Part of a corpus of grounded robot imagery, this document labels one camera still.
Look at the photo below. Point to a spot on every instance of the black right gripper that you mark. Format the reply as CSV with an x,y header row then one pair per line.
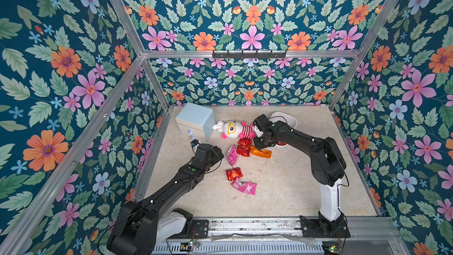
x,y
260,124

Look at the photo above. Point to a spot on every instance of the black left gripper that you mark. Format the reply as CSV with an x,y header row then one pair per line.
x,y
219,154

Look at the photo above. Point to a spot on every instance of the orange tea bag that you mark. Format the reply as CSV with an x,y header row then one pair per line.
x,y
260,153

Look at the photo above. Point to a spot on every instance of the pink tea bag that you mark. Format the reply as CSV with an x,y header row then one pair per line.
x,y
245,188
232,155

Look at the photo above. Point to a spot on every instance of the red tea bag top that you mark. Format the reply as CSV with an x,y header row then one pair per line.
x,y
244,147

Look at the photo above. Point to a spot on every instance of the red tea bag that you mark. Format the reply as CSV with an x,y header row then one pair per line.
x,y
244,147
234,173

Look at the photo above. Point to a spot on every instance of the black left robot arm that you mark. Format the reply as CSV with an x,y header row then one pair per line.
x,y
142,225

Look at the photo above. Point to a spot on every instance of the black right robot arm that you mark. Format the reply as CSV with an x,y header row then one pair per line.
x,y
327,165

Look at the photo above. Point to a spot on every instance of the white plastic storage box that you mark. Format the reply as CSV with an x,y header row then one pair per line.
x,y
286,120

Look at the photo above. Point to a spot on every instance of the small white plush bunny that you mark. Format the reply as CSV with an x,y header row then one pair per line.
x,y
219,126

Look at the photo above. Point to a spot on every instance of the white pink plush doll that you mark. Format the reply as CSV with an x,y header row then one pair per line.
x,y
234,130

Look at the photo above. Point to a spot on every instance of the light blue mini cabinet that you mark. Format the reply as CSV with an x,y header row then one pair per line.
x,y
197,119

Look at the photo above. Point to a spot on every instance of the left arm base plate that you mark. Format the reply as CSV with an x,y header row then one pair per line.
x,y
187,226

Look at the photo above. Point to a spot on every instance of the black hook rail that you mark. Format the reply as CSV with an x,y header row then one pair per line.
x,y
238,55

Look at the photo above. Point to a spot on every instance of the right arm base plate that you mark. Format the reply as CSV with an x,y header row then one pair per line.
x,y
321,227

